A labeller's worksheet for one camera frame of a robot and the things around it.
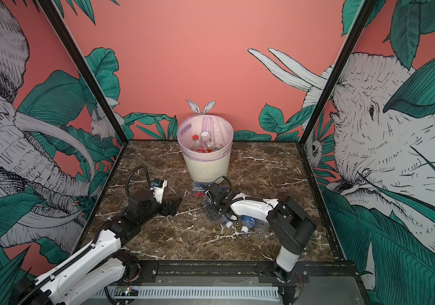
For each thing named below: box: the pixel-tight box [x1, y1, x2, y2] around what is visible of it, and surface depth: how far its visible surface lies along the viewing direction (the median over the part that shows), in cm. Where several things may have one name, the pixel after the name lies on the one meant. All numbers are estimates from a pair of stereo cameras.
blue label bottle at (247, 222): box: [240, 214, 256, 234], surface depth 85 cm
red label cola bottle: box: [190, 134, 213, 154], surface depth 100 cm
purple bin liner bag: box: [177, 114, 234, 162], surface depth 95 cm
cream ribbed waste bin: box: [182, 153, 231, 183], surface depth 90 cm
